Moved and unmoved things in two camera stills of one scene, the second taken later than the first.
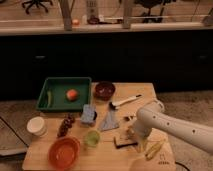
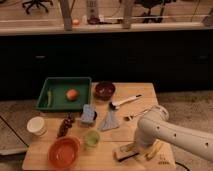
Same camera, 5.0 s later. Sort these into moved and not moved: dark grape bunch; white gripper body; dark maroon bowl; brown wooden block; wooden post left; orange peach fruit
Moved: brown wooden block; white gripper body
Not moved: wooden post left; dark grape bunch; dark maroon bowl; orange peach fruit
